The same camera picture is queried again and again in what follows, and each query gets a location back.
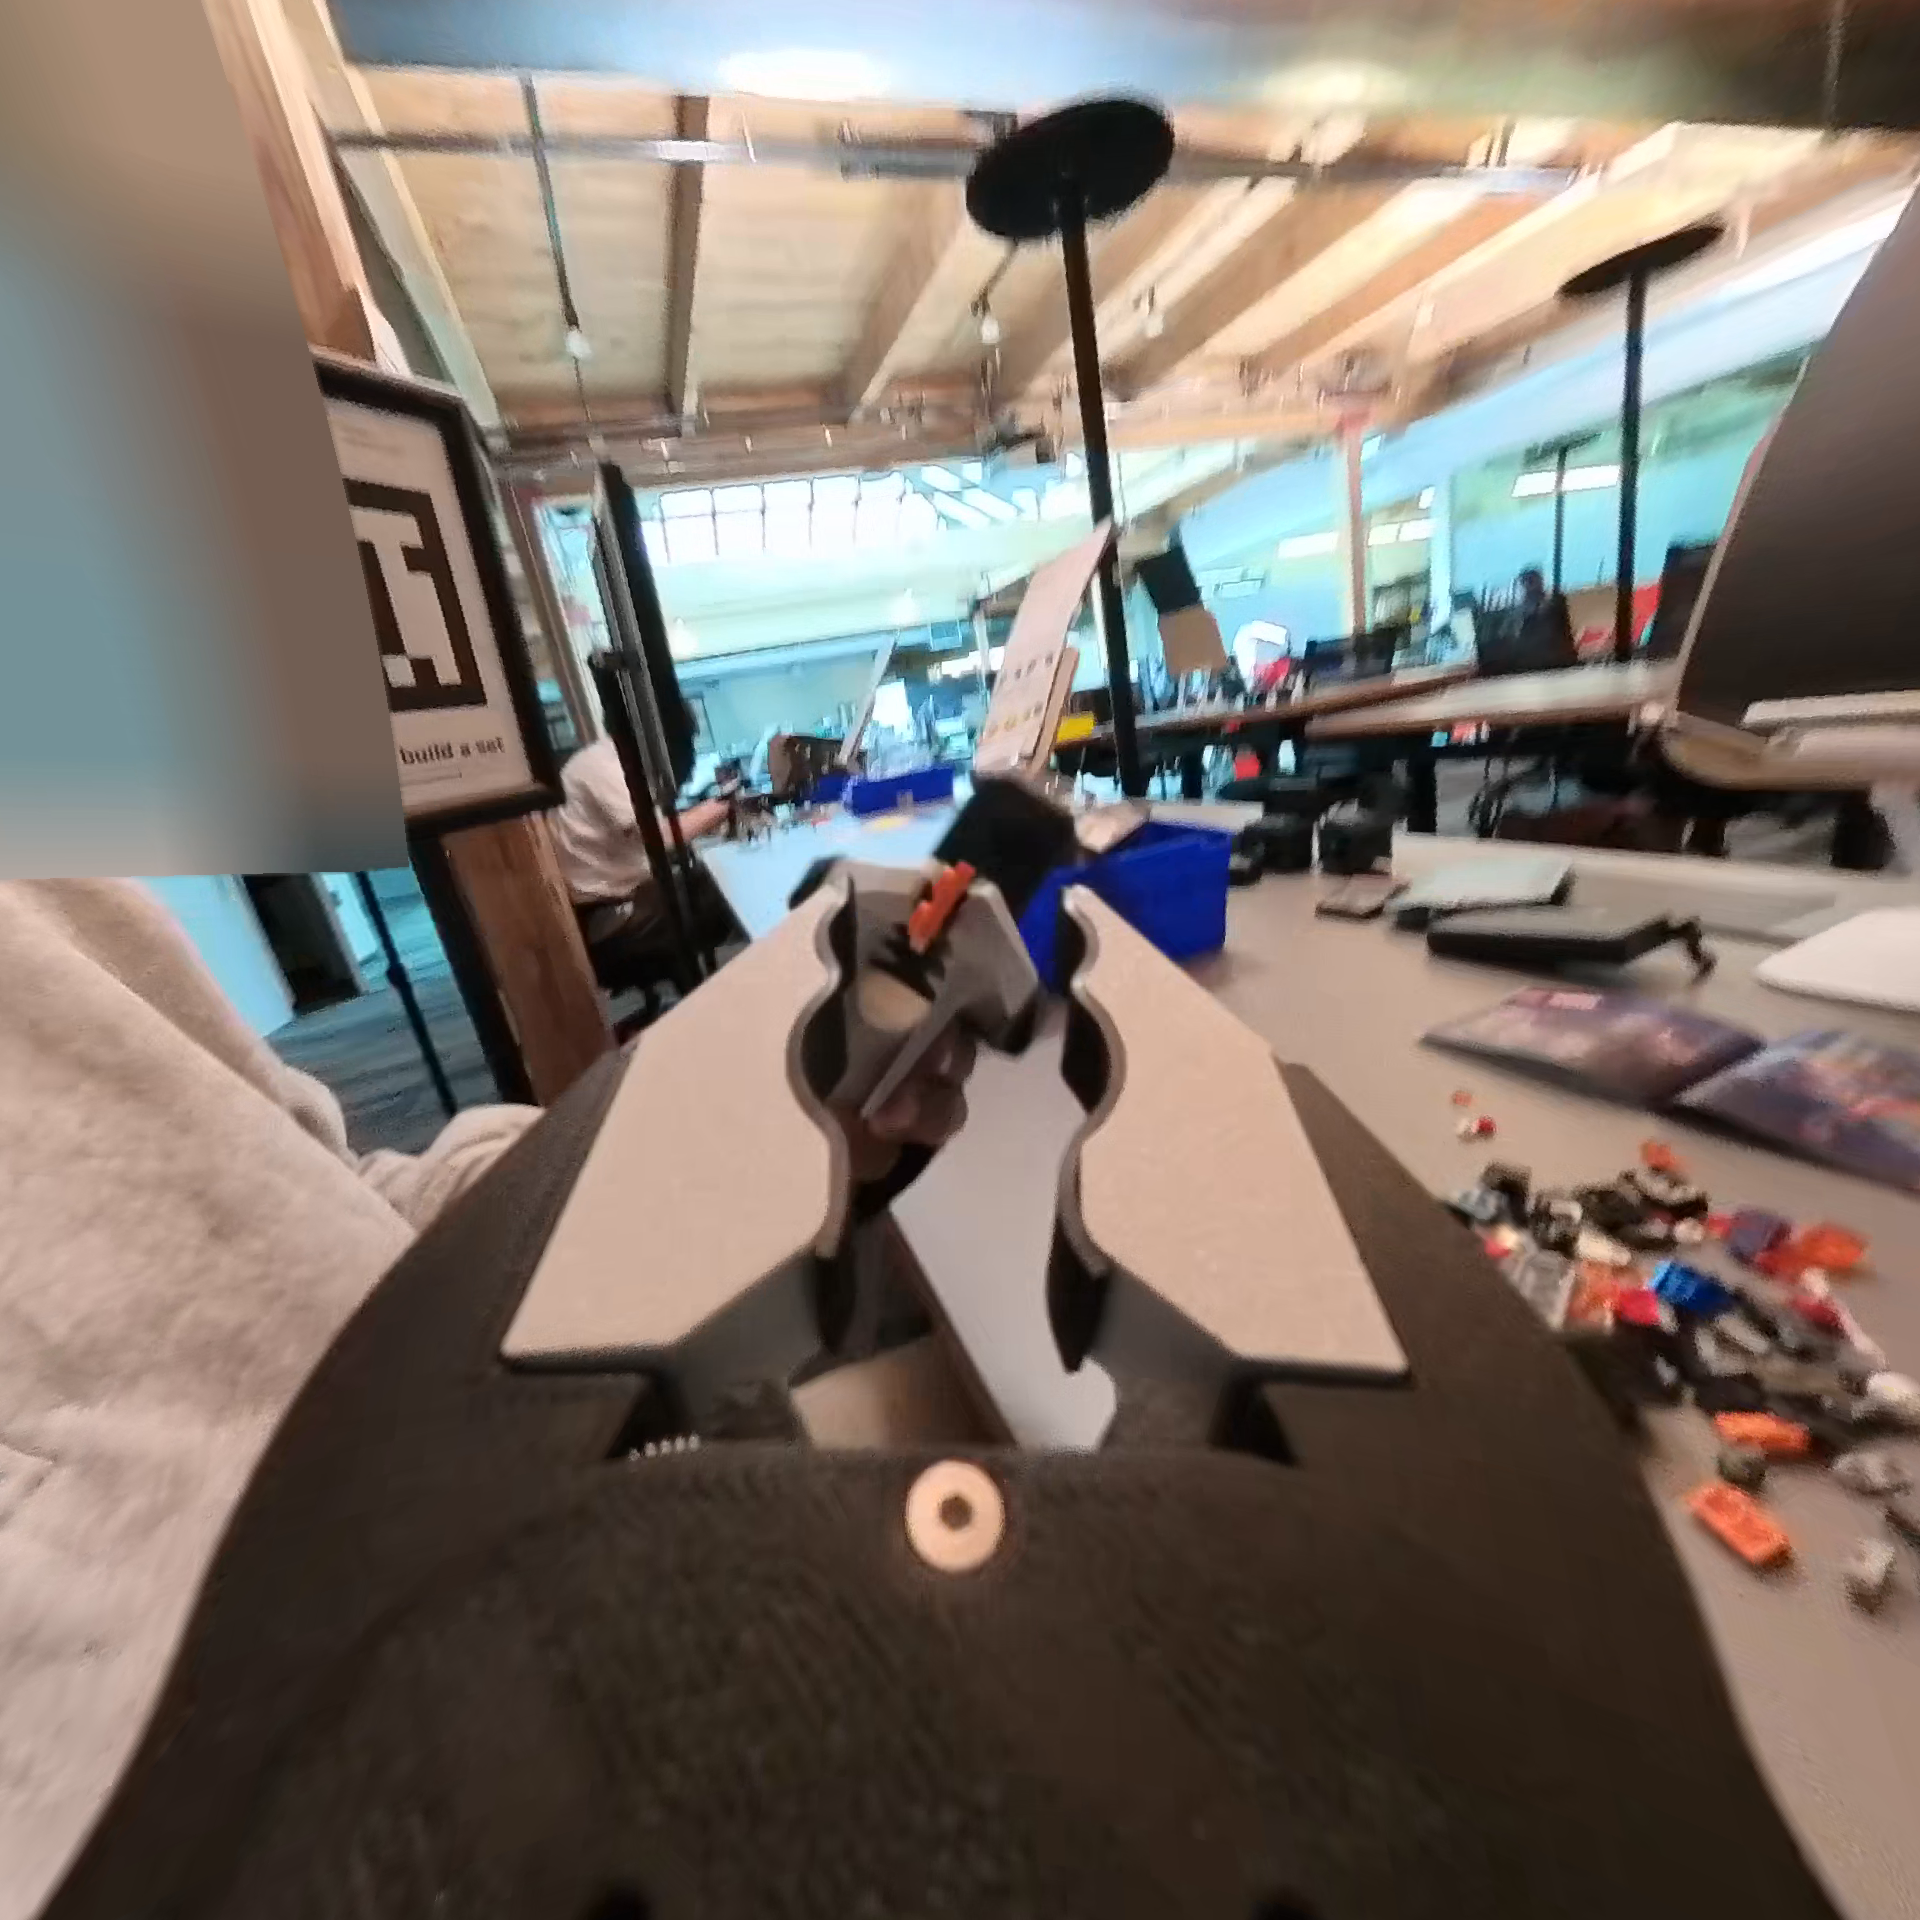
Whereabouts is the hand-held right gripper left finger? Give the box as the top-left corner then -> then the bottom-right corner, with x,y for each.
499,857 -> 865,1373

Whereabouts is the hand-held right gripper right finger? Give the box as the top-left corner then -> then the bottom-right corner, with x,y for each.
1044,882 -> 1415,1389

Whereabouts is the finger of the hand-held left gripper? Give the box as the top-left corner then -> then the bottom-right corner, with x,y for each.
932,882 -> 1046,1049
852,958 -> 980,1116

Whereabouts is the lego instruction booklet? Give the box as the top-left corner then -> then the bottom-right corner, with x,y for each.
1422,983 -> 1920,1190

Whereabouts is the pile of loose lego pieces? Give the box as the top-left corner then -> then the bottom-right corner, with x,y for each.
1444,1088 -> 1920,1615

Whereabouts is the person's left hand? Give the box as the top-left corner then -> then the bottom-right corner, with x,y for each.
862,1049 -> 980,1151

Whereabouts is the blue plastic bin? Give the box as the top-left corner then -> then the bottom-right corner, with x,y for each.
1017,821 -> 1235,993

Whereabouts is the white printed board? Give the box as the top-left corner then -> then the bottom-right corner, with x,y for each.
978,516 -> 1123,776

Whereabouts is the grey closed laptop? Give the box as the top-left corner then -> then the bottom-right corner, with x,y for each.
1388,855 -> 1579,932

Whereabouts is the black zip pouch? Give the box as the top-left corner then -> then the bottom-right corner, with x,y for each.
1425,901 -> 1722,981

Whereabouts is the long wooden desk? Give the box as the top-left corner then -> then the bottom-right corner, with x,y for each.
1049,656 -> 1685,840

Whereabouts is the framed tag sign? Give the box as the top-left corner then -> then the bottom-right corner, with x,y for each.
311,352 -> 567,836

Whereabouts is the white monitor base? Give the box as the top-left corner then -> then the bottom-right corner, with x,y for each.
1750,912 -> 1920,1017

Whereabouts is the black disc floor lamp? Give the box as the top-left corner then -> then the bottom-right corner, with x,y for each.
1557,221 -> 1731,664
964,96 -> 1182,800

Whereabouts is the large curved monitor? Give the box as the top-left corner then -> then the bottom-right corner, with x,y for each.
1662,182 -> 1920,753

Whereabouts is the wooden post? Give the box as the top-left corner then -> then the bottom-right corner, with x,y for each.
209,0 -> 609,1116

